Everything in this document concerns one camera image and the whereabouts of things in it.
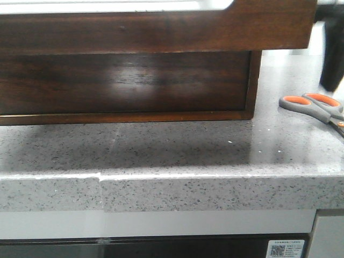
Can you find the grey orange handled scissors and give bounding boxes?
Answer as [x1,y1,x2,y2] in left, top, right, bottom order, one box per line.
[278,93,343,137]

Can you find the dark wooden drawer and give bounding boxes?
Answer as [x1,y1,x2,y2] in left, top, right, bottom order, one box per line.
[0,0,318,115]

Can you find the white cabinet door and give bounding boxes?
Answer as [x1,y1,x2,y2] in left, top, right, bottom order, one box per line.
[308,209,343,257]

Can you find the dark wooden drawer cabinet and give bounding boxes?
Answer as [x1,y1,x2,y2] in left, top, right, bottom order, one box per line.
[1,51,261,125]

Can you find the white QR code label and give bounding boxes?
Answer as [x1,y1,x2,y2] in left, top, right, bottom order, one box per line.
[266,240,305,258]

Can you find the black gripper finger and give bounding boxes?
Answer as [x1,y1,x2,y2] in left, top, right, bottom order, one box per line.
[314,1,343,92]

